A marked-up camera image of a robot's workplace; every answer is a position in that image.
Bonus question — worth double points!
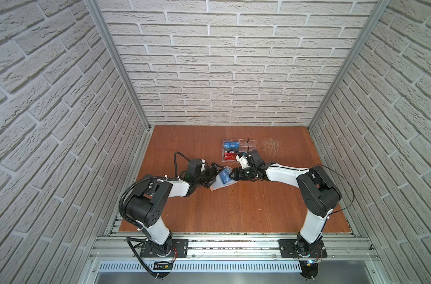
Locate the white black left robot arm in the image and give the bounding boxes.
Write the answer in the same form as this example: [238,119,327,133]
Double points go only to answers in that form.
[118,159,224,246]

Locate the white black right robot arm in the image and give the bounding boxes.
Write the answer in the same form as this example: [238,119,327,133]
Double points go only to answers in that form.
[230,163,342,246]

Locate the red VIP card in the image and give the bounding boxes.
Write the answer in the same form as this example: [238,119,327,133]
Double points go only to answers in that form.
[224,152,238,161]

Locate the clear acrylic card organizer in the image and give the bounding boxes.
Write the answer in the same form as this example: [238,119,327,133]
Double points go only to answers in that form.
[221,138,257,163]

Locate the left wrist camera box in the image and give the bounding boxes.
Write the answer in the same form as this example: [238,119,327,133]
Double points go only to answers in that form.
[187,159,206,176]

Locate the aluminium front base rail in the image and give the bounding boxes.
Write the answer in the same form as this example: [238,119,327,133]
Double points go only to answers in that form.
[89,233,379,272]

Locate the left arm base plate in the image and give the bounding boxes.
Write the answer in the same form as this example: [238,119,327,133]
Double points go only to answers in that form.
[140,239,189,258]

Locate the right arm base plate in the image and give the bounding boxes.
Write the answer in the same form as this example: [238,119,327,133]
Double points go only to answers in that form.
[278,238,328,259]

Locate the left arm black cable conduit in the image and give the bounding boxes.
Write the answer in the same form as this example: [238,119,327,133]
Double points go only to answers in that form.
[117,151,191,279]

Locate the aluminium left frame rail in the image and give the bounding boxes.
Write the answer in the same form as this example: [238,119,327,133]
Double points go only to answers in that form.
[86,0,151,131]

